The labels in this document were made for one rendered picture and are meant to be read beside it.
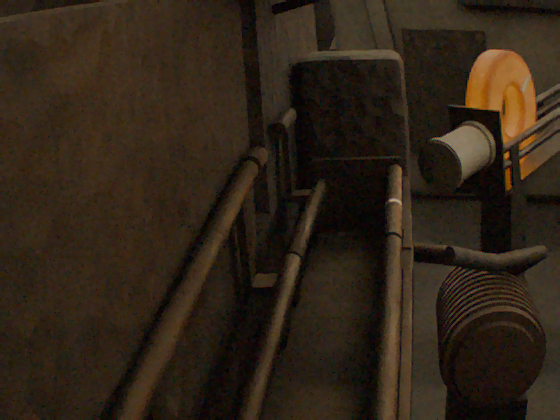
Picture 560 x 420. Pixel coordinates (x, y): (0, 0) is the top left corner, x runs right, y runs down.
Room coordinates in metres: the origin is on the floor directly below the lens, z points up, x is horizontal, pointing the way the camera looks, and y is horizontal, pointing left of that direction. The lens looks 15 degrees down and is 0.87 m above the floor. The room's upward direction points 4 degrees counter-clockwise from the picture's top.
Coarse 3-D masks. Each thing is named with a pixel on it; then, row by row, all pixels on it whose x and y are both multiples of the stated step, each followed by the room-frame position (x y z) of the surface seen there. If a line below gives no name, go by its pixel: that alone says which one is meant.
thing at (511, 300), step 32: (448, 288) 0.94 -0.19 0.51; (480, 288) 0.86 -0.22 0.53; (512, 288) 0.85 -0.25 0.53; (448, 320) 0.85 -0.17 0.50; (480, 320) 0.80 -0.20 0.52; (512, 320) 0.79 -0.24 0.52; (448, 352) 0.80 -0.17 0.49; (480, 352) 0.78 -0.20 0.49; (512, 352) 0.78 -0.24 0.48; (544, 352) 0.78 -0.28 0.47; (448, 384) 0.80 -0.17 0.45; (480, 384) 0.78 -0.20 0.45; (512, 384) 0.78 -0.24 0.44; (448, 416) 0.82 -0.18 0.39; (480, 416) 0.81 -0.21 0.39; (512, 416) 0.81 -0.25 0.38
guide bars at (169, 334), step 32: (288, 128) 0.65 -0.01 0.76; (256, 160) 0.52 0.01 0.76; (288, 160) 0.67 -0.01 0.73; (288, 192) 0.67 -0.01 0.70; (320, 192) 0.66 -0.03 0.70; (224, 224) 0.41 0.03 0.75; (192, 256) 0.37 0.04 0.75; (288, 256) 0.51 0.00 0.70; (192, 288) 0.34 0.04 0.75; (256, 288) 0.48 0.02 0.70; (288, 288) 0.46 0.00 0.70; (160, 320) 0.31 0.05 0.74; (288, 320) 0.49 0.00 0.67; (160, 352) 0.29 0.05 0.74; (256, 352) 0.39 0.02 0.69; (128, 384) 0.26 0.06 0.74; (160, 384) 0.27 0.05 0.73; (256, 384) 0.36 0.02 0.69; (128, 416) 0.24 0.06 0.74; (160, 416) 0.28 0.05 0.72; (256, 416) 0.33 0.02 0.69
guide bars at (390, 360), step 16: (400, 176) 0.66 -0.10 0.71; (400, 192) 0.61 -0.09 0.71; (400, 208) 0.57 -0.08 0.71; (400, 224) 0.53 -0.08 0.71; (384, 240) 0.50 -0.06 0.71; (400, 240) 0.50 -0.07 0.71; (384, 256) 0.47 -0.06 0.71; (400, 256) 0.47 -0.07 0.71; (384, 272) 0.45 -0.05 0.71; (400, 272) 0.45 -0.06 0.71; (384, 288) 0.43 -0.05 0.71; (400, 288) 0.43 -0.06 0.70; (384, 304) 0.41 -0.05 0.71; (400, 304) 0.42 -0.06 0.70; (384, 320) 0.39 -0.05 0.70; (400, 320) 0.40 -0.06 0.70; (384, 336) 0.38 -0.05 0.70; (400, 336) 0.42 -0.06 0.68; (384, 352) 0.36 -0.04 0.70; (384, 368) 0.35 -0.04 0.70; (384, 384) 0.33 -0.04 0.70; (384, 400) 0.32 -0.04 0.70; (384, 416) 0.31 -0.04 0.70
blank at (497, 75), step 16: (480, 64) 0.99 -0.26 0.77; (496, 64) 0.98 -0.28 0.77; (512, 64) 1.01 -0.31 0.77; (480, 80) 0.97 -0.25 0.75; (496, 80) 0.98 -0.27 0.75; (512, 80) 1.01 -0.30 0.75; (528, 80) 1.05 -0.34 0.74; (480, 96) 0.96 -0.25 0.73; (496, 96) 0.97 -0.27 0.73; (512, 96) 1.04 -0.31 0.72; (528, 96) 1.05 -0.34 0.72; (512, 112) 1.04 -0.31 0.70; (528, 112) 1.04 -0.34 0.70; (512, 128) 1.03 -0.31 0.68
